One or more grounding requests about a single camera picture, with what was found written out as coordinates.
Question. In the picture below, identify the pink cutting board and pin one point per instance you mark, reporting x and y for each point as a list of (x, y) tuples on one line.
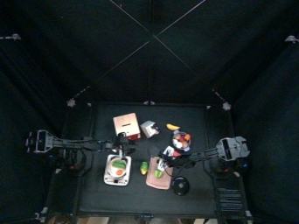
[(157, 181)]

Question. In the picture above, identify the white kitchen scale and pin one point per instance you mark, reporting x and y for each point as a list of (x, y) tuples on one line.
[(116, 179)]

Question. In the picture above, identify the yellow green starfruit piece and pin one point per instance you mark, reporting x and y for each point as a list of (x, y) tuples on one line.
[(144, 168)]

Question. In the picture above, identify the orange red toy fruit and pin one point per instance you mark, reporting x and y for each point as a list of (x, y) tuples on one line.
[(187, 136)]

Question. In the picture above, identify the green toy vegetable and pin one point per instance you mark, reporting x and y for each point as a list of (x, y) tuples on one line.
[(119, 165)]

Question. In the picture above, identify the black round bowl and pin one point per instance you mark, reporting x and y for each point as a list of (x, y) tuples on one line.
[(180, 185)]

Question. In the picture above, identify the metal frame corner bracket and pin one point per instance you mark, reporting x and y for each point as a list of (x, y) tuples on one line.
[(70, 102), (291, 38), (148, 102), (14, 37), (225, 106)]

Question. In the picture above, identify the blue bowl of toy food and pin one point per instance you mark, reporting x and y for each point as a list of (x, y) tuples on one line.
[(181, 146)]

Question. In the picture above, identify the white bowl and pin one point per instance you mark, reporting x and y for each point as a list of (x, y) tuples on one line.
[(111, 170)]

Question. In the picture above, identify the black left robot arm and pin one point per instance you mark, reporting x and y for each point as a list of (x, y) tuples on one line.
[(69, 143)]

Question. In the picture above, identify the small grey white box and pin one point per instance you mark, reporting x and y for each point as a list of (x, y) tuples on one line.
[(149, 129)]

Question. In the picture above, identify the orange toy carrot slice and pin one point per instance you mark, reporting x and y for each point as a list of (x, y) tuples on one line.
[(119, 172)]

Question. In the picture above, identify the white toy egg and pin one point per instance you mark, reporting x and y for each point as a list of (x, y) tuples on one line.
[(177, 143)]

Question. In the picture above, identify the pink and red box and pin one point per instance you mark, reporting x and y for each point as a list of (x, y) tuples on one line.
[(125, 125)]

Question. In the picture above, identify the yellow toy banana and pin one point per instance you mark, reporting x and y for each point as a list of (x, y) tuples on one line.
[(172, 127)]

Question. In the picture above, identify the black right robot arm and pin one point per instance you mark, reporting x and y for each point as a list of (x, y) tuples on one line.
[(217, 151)]

